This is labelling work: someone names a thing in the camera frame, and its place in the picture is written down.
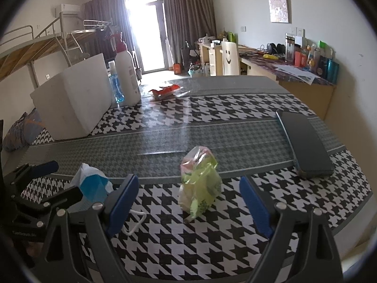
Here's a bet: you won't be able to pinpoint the glass balcony door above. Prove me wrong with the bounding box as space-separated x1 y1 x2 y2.
125 0 169 73

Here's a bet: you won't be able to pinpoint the houndstooth tablecloth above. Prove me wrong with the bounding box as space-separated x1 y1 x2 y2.
18 75 372 283

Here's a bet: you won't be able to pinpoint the metal bunk bed ladder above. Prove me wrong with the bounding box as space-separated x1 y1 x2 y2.
57 32 83 66

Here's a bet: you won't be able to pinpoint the grey-brown curtain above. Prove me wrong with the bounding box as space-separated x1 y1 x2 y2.
82 0 133 56
162 0 217 70

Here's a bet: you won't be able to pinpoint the red snack packet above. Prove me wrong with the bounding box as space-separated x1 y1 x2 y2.
148 84 181 101

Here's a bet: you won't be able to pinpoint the yellow-green plastic bag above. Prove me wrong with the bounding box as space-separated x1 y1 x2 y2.
178 146 222 222

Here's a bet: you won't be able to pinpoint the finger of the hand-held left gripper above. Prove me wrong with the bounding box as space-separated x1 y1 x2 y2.
15 161 59 182
12 185 84 213

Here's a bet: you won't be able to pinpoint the dark hanging clothes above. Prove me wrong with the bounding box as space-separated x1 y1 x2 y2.
94 25 119 51

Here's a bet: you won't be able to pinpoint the white air conditioner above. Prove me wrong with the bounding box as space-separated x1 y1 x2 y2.
53 4 81 17

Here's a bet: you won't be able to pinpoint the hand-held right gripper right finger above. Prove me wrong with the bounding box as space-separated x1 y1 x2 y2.
239 176 345 283

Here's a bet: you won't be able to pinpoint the dark smartphone with blue case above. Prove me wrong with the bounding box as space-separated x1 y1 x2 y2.
275 110 335 179

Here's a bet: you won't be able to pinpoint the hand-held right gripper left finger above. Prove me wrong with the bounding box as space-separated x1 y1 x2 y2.
38 174 139 283

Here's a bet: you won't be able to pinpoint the wall poster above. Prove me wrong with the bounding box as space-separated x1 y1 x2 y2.
269 0 292 23

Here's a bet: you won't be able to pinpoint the row of bottles and cans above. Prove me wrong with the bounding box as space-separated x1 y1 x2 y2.
284 32 340 83

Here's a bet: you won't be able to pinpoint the black headphones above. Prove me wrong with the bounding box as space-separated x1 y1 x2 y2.
266 43 286 55

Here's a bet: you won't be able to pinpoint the sheets of paper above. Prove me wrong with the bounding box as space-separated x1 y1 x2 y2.
272 64 321 85

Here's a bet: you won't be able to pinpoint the blue face mask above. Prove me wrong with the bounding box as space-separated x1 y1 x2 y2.
69 163 147 236

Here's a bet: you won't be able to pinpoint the blue bedding bundle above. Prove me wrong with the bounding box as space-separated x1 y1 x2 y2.
3 111 45 153

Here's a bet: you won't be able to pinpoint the white pump bottle red top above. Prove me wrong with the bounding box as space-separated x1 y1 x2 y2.
113 32 142 106

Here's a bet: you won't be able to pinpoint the clear bottle of blue liquid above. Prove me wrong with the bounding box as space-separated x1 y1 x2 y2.
107 60 125 104

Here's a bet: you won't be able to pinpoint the metal bunk bed wooden slats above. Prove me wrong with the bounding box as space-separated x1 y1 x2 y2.
0 25 67 90

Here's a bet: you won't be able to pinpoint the white foam box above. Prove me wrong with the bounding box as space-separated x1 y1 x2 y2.
30 52 113 141

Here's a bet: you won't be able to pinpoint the wooden chair with smiley face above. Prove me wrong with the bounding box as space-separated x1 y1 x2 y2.
221 41 240 76

